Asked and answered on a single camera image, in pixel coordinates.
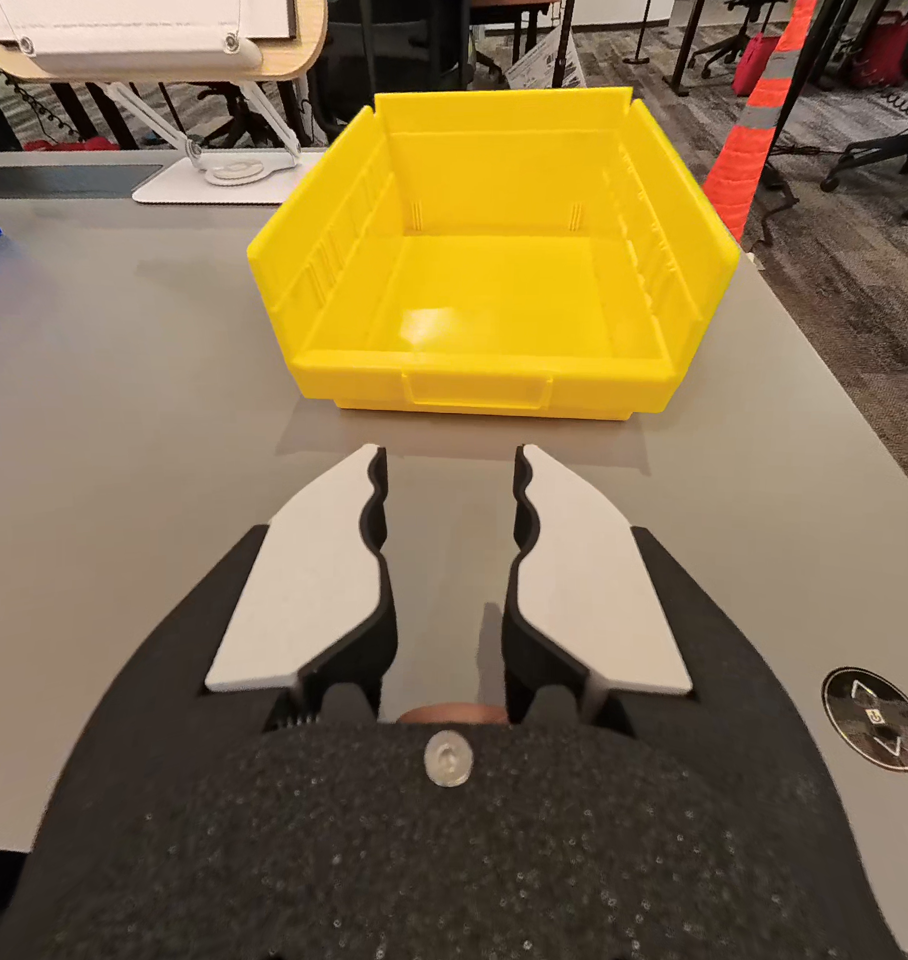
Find red box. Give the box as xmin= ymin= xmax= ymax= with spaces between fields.
xmin=851 ymin=11 xmax=908 ymax=87
xmin=731 ymin=31 xmax=781 ymax=97

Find black office chair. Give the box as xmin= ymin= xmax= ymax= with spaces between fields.
xmin=821 ymin=112 xmax=908 ymax=220
xmin=686 ymin=0 xmax=788 ymax=80
xmin=326 ymin=0 xmax=477 ymax=144

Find printed instruction sheet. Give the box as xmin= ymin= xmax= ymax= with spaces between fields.
xmin=0 ymin=0 xmax=297 ymax=42

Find orange traffic cone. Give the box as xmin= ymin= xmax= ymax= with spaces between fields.
xmin=703 ymin=0 xmax=818 ymax=243

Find picture-printed paper sheet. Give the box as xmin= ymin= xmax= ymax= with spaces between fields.
xmin=505 ymin=26 xmax=586 ymax=91

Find round desk control panel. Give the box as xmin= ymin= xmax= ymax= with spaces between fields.
xmin=821 ymin=666 xmax=908 ymax=772

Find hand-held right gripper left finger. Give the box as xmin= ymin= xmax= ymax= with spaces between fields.
xmin=205 ymin=444 xmax=398 ymax=729

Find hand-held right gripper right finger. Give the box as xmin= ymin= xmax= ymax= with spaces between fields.
xmin=502 ymin=444 xmax=693 ymax=727

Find yellow plastic bin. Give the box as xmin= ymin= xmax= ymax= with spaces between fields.
xmin=246 ymin=86 xmax=741 ymax=421

